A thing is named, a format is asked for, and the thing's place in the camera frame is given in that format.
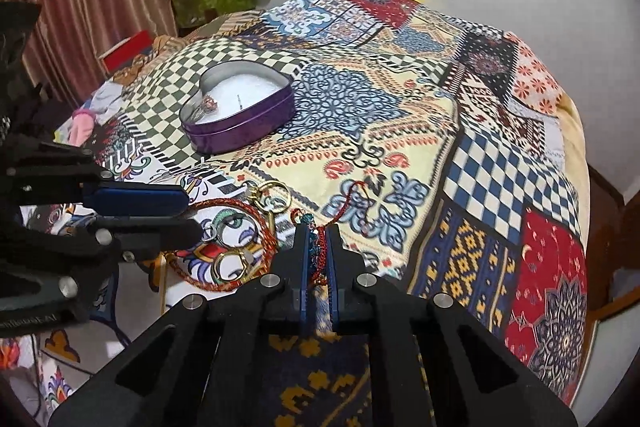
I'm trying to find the silver key ring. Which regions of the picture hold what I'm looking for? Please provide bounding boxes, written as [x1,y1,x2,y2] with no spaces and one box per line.
[210,213,236,242]

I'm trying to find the red braided cord necklace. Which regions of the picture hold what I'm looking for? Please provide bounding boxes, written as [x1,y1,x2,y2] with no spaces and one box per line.
[164,199,279,294]

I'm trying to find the red flat box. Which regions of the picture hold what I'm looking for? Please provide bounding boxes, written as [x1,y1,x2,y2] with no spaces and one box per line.
[101,30,154,74]

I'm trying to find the purple heart-shaped tin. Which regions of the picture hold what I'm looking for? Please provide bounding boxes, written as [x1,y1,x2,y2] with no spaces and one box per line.
[179,61,296,156]

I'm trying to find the green patterned box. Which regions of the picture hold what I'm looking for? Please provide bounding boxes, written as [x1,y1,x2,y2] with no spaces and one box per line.
[169,0,257,28]

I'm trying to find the wooden furniture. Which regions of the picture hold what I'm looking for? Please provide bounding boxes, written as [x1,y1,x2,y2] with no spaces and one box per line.
[584,161,640,339]

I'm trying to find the small jewelry piece in tin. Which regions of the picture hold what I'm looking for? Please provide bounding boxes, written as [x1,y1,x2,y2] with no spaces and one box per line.
[191,94,220,116]

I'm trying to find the pink cloth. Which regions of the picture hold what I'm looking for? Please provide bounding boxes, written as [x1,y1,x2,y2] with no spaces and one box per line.
[69,106,102,148]

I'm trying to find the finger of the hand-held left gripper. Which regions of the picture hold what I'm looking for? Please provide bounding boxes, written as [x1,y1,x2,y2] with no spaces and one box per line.
[20,214,203,304]
[7,142,190,214]

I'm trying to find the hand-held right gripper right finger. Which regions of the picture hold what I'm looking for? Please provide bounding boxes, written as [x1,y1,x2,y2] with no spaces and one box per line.
[324,224,577,427]

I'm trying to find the patchwork printed blanket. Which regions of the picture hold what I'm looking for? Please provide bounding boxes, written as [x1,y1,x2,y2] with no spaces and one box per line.
[95,0,592,427]

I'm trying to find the white colourful printed sheet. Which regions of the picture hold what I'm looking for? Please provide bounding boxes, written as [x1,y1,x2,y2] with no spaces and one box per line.
[0,127,281,427]

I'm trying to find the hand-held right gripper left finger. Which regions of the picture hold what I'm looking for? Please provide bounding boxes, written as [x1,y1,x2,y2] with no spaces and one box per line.
[47,223,311,427]

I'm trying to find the white cloth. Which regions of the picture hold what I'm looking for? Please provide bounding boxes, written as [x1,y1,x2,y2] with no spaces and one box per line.
[91,76,132,118]

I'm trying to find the gold hoop ring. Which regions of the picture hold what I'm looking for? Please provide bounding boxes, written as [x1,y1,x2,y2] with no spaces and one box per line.
[212,247,257,284]
[256,180,291,214]

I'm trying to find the red beaded thread bracelet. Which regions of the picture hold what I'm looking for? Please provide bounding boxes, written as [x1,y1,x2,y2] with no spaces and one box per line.
[299,179,387,289]

